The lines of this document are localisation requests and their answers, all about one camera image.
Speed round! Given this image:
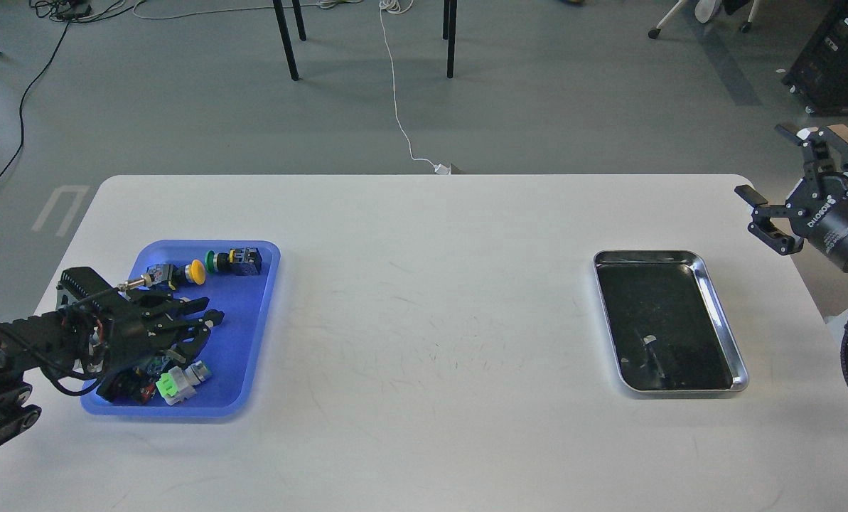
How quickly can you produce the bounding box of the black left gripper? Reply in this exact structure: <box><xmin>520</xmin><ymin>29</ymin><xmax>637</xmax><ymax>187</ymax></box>
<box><xmin>54</xmin><ymin>292</ymin><xmax>225</xmax><ymax>381</ymax></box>

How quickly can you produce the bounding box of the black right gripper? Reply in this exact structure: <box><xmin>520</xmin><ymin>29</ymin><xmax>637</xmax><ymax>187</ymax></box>
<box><xmin>734</xmin><ymin>122</ymin><xmax>848</xmax><ymax>273</ymax></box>

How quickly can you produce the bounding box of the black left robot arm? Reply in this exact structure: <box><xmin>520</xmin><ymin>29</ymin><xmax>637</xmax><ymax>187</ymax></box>
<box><xmin>0</xmin><ymin>267</ymin><xmax>223</xmax><ymax>446</ymax></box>

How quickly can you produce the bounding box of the red emergency stop button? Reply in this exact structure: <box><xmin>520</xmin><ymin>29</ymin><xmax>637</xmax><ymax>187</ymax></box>
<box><xmin>96</xmin><ymin>366</ymin><xmax>165</xmax><ymax>405</ymax></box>

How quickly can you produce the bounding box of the blue plastic tray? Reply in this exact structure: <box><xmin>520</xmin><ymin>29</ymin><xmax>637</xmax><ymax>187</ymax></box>
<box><xmin>80</xmin><ymin>240</ymin><xmax>281</xmax><ymax>422</ymax></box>

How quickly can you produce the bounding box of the black equipment box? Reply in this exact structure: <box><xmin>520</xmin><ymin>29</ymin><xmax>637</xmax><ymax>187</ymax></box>
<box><xmin>782</xmin><ymin>1</ymin><xmax>848</xmax><ymax>116</ymax></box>

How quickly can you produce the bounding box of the silver metal tray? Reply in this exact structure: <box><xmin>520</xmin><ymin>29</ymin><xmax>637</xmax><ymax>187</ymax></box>
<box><xmin>593</xmin><ymin>250</ymin><xmax>749</xmax><ymax>398</ymax></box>

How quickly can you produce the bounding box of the black table leg left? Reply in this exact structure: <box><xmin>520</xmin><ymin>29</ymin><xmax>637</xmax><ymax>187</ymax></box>
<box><xmin>273</xmin><ymin>0</ymin><xmax>307</xmax><ymax>81</ymax></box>

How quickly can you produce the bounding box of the black table leg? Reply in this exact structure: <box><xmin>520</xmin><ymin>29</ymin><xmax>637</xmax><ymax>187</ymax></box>
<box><xmin>273</xmin><ymin>0</ymin><xmax>307</xmax><ymax>81</ymax></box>
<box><xmin>442</xmin><ymin>0</ymin><xmax>458</xmax><ymax>79</ymax></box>

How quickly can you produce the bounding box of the black table leg right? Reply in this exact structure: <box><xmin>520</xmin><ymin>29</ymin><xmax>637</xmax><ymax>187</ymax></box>
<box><xmin>442</xmin><ymin>0</ymin><xmax>458</xmax><ymax>79</ymax></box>

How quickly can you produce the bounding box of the yellow push button switch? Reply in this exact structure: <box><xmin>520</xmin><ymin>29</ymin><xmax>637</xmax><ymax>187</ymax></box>
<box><xmin>146</xmin><ymin>260</ymin><xmax>207</xmax><ymax>291</ymax></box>

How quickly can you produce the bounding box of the white selector switch green block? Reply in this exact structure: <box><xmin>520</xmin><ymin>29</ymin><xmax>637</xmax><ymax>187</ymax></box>
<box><xmin>155</xmin><ymin>361</ymin><xmax>213</xmax><ymax>406</ymax></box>

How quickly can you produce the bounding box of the green push button switch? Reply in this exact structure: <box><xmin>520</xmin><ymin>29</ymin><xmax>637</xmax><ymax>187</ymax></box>
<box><xmin>203</xmin><ymin>247</ymin><xmax>262</xmax><ymax>276</ymax></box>

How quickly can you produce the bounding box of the white power cable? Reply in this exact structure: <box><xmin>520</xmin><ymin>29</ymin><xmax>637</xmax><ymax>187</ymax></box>
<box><xmin>317</xmin><ymin>0</ymin><xmax>453</xmax><ymax>174</ymax></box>

